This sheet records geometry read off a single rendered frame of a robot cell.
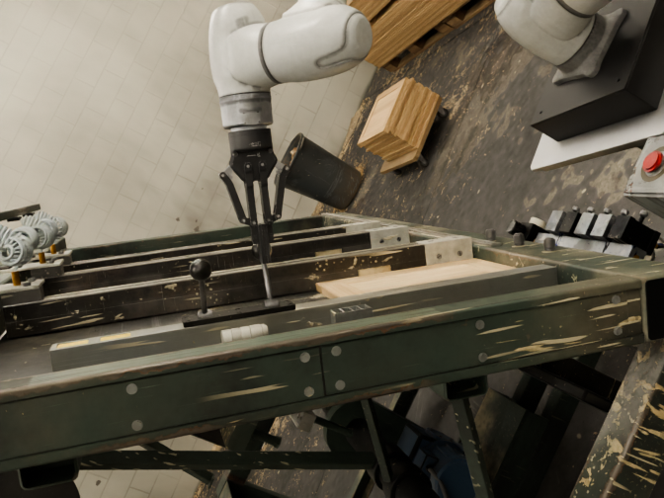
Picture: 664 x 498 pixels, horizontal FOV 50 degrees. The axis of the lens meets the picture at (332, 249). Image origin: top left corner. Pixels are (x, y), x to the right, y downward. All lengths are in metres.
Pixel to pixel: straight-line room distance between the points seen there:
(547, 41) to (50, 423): 1.38
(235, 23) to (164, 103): 5.89
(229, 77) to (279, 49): 0.11
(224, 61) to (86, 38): 6.03
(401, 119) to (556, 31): 3.18
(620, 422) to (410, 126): 3.79
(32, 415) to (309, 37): 0.68
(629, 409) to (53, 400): 0.93
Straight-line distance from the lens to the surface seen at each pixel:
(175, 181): 6.98
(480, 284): 1.40
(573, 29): 1.84
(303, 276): 1.65
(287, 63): 1.18
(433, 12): 5.93
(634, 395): 1.37
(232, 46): 1.24
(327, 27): 1.15
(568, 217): 1.79
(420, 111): 5.03
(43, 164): 6.96
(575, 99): 1.88
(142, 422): 1.04
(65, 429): 1.05
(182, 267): 2.04
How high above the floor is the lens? 1.69
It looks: 16 degrees down
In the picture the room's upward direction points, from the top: 64 degrees counter-clockwise
